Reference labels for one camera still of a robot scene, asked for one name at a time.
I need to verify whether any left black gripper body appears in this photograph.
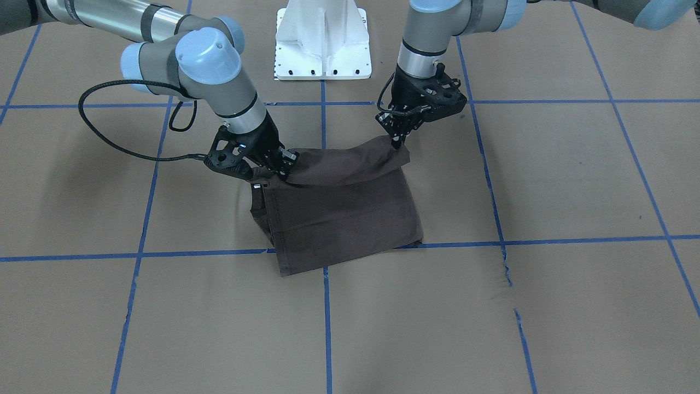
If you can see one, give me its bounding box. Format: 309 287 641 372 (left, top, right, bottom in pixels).
375 65 468 137

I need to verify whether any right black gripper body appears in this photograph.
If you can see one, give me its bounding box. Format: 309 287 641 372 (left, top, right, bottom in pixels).
203 115 285 180

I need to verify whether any brown t-shirt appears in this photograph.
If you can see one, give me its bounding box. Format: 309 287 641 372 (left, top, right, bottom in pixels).
250 136 423 277

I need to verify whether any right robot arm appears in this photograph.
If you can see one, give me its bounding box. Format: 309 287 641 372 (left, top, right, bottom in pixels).
2 1 298 181

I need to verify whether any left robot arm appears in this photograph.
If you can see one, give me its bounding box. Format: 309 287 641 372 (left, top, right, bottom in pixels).
376 1 529 149

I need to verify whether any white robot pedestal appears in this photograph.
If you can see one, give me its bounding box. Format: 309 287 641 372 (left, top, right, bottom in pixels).
273 1 372 80

